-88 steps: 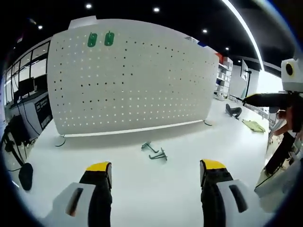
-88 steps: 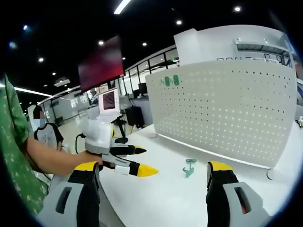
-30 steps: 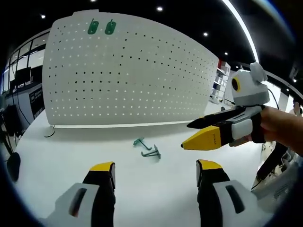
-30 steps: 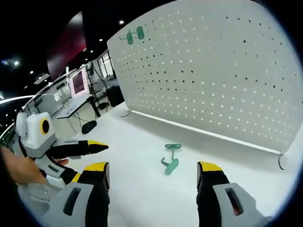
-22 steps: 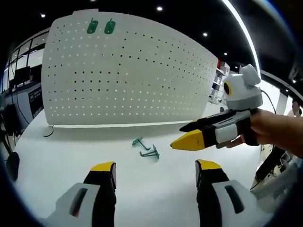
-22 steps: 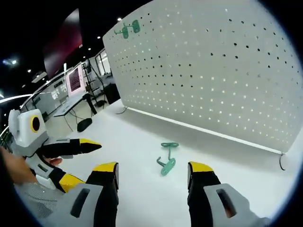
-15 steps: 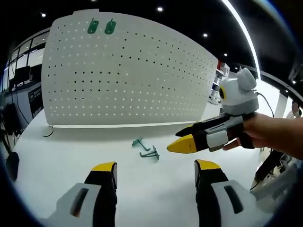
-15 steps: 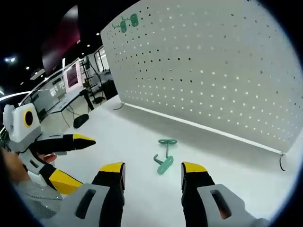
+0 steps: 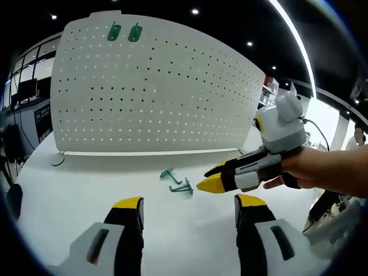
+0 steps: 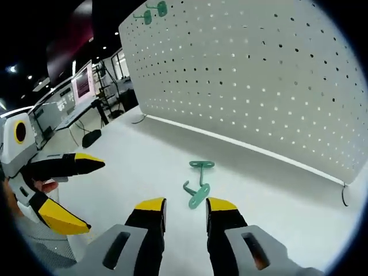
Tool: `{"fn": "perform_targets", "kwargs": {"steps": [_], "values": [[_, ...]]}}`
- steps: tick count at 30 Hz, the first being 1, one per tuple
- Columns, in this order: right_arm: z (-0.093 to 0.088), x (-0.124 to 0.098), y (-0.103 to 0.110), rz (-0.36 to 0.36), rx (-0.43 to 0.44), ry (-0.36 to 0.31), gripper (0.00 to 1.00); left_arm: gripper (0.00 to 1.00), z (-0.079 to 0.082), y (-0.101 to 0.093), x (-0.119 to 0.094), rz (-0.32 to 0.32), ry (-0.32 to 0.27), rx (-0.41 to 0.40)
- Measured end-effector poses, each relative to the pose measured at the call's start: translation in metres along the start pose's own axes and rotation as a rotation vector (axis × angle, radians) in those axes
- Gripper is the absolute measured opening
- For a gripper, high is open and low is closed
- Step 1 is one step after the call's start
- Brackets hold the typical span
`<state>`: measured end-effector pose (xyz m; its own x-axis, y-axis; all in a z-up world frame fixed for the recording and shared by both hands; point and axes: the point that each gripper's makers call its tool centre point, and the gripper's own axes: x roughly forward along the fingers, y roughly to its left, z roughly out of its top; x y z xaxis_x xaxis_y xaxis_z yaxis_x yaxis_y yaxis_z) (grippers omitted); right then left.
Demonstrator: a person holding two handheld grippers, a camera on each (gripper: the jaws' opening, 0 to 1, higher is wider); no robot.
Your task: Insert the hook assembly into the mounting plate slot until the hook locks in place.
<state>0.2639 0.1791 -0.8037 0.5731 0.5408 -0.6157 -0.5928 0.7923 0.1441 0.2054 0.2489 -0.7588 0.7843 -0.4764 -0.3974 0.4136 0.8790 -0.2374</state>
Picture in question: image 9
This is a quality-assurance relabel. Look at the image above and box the black computer monitor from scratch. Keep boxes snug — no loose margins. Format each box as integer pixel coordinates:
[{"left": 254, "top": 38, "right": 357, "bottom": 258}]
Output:
[{"left": 18, "top": 79, "right": 38, "bottom": 100}]

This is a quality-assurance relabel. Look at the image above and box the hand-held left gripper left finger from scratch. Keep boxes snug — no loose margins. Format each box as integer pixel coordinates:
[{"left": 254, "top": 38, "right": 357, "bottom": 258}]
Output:
[{"left": 56, "top": 196, "right": 145, "bottom": 276}]

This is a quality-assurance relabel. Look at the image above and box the black round object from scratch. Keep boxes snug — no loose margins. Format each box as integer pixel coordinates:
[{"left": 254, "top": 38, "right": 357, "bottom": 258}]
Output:
[{"left": 7, "top": 183, "right": 24, "bottom": 219}]

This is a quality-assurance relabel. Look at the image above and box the green hook assembly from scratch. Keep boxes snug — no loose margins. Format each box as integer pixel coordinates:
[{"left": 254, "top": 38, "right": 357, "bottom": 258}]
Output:
[
  {"left": 106, "top": 21, "right": 122, "bottom": 41},
  {"left": 128, "top": 22, "right": 144, "bottom": 43},
  {"left": 168, "top": 177, "right": 194, "bottom": 198},
  {"left": 160, "top": 168, "right": 182, "bottom": 185}
]

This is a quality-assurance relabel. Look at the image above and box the person's right hand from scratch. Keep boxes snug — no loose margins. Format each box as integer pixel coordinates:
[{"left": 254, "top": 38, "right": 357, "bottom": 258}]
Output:
[{"left": 263, "top": 145, "right": 314, "bottom": 190}]

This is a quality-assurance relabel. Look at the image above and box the group of ceiling spotlights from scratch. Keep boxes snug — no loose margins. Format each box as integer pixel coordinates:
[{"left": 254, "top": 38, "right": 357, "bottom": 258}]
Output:
[{"left": 51, "top": 8, "right": 290, "bottom": 86}]

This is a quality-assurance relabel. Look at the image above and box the black computer case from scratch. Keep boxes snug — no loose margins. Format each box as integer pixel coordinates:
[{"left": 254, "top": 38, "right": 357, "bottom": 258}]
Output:
[{"left": 0, "top": 123, "right": 20, "bottom": 164}]

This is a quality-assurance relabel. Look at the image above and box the white mesh chair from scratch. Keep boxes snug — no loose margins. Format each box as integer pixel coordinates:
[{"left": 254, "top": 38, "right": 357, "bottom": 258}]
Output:
[{"left": 303, "top": 198, "right": 368, "bottom": 259}]

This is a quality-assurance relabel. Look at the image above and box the white perforated mounting plate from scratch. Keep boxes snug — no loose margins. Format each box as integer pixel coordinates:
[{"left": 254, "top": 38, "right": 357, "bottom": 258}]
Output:
[{"left": 49, "top": 10, "right": 267, "bottom": 167}]

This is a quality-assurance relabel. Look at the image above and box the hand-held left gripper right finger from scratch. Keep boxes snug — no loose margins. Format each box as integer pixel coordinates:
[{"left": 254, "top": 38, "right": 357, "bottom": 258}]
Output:
[{"left": 234, "top": 194, "right": 314, "bottom": 276}]

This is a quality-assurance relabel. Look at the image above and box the long ceiling light strip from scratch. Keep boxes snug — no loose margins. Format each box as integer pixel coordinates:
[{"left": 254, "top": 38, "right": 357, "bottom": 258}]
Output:
[{"left": 269, "top": 0, "right": 317, "bottom": 90}]

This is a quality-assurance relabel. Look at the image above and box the grey office desk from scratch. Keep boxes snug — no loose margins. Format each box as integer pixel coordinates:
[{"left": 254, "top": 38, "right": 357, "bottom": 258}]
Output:
[{"left": 11, "top": 97, "right": 52, "bottom": 144}]

